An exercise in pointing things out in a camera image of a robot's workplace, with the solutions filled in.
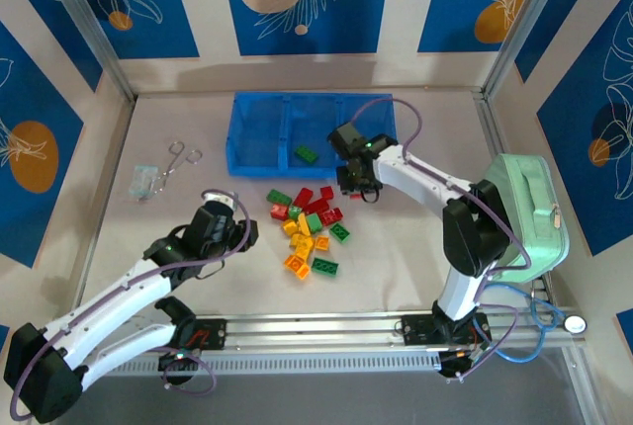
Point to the red lego brick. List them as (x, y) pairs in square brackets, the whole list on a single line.
[(302, 196), (330, 216), (326, 193), (316, 206), (352, 195)]

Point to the large orange lego brick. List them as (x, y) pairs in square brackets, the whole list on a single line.
[(297, 266)]

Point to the aluminium frame post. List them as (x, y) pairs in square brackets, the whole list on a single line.
[(85, 20), (533, 20)]

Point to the mint green zipper case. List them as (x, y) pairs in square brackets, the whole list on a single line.
[(524, 207)]

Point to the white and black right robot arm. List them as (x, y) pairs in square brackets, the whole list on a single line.
[(420, 180)]

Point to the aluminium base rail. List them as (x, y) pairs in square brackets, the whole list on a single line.
[(316, 330)]

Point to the small green lego brick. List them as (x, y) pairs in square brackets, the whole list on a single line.
[(296, 211)]

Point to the metal forceps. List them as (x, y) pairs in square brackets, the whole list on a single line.
[(174, 164)]

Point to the black base controller box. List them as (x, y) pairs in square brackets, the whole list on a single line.
[(173, 370)]

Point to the long green lego brick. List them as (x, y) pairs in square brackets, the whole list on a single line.
[(326, 267), (279, 196)]

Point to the blue three-compartment bin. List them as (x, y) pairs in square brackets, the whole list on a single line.
[(257, 118)]

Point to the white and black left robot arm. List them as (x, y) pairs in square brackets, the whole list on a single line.
[(114, 306)]

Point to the yellow lego brick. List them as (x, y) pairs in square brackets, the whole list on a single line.
[(322, 243), (301, 223)]

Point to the clear plastic packet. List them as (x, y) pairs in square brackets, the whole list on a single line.
[(143, 183)]

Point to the blue stethoscope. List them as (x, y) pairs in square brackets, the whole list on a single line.
[(576, 324)]

